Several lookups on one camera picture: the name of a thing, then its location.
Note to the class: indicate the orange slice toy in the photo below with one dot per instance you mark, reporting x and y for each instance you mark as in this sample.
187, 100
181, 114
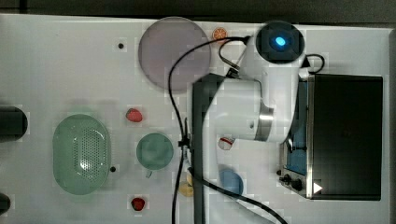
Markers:
219, 33

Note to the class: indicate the red plush ketchup bottle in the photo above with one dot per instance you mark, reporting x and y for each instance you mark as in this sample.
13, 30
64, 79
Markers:
225, 143

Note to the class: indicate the purple round plate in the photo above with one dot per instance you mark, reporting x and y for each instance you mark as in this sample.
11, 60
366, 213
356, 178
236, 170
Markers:
164, 42

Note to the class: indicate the plush banana peel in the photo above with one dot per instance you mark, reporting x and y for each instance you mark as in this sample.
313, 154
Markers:
186, 187

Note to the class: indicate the black toaster oven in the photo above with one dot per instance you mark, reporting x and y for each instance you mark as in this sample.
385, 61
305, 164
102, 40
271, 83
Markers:
334, 148

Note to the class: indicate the plush strawberry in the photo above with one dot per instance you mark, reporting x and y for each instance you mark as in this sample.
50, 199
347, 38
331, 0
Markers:
134, 115

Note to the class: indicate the dark red plush fruit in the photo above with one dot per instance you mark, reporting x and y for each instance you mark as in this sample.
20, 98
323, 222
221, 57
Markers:
138, 204

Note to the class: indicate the black cylinder at left edge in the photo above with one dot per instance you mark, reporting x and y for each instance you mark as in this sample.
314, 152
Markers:
13, 124

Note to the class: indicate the green oval strainer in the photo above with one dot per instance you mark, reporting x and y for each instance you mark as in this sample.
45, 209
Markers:
81, 154

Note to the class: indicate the black object lower left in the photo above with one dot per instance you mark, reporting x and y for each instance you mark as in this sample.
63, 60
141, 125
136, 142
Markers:
5, 203

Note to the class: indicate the black connector with cable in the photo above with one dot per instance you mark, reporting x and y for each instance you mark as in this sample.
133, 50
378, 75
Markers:
314, 63

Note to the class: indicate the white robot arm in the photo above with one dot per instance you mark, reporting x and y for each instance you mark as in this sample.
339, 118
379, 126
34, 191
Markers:
256, 105

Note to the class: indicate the blue bowl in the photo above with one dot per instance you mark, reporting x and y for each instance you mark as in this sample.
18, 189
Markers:
231, 181

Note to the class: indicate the green mug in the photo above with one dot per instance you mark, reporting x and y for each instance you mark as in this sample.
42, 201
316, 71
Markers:
154, 152

